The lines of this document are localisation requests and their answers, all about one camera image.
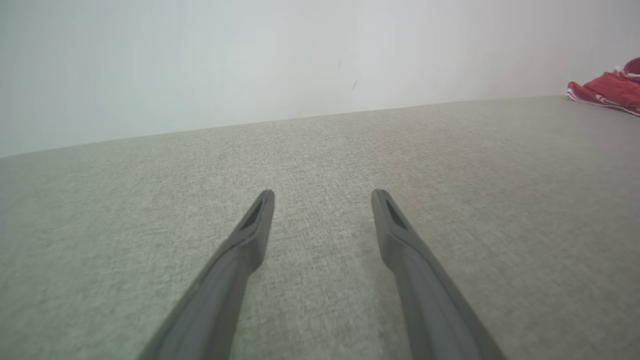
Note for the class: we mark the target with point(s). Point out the red shorts white hem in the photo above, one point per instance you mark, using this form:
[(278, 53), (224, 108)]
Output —
[(634, 67)]

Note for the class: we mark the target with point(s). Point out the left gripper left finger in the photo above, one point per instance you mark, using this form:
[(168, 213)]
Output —
[(215, 300)]

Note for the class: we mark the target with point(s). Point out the red jersey striped trim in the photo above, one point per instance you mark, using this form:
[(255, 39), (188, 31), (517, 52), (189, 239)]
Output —
[(612, 90)]

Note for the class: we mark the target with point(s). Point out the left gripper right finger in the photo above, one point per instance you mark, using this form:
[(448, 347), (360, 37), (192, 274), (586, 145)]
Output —
[(430, 300)]

